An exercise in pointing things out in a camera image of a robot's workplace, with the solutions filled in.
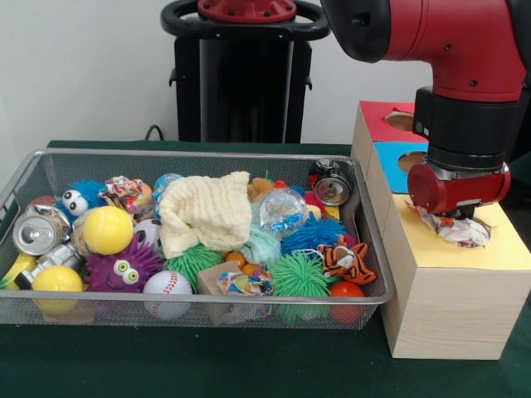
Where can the crushed silver drink can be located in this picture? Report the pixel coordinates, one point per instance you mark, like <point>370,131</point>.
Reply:
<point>35,236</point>

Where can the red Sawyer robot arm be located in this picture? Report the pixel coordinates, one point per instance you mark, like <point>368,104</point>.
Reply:
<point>456,33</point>

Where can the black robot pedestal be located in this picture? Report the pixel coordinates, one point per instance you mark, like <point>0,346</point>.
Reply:
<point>249,83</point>

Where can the yellow tennis ball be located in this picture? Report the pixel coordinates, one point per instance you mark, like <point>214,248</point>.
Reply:
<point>108,230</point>

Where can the white baseball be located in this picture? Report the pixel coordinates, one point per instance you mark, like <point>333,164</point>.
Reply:
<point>166,284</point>

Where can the cream waffle cloth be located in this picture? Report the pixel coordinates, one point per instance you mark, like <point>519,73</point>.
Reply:
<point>203,211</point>

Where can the wooden box with three holes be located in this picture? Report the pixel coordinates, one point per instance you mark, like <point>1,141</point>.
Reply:
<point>452,311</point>

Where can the plain yellow ball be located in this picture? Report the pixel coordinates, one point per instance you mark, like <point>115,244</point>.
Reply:
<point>58,280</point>

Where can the green cloth on side table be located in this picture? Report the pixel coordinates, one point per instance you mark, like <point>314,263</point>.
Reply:
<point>522,184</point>

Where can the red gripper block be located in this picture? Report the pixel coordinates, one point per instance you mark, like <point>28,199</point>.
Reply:
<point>452,192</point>

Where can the tiger plush toy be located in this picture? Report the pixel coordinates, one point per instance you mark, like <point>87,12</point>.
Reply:
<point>348,261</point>

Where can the green spiky rubber ball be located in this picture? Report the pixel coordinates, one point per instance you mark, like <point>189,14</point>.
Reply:
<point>296,275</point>

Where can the purple spiky monster toy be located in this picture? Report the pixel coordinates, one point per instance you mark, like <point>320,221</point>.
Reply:
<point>108,269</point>

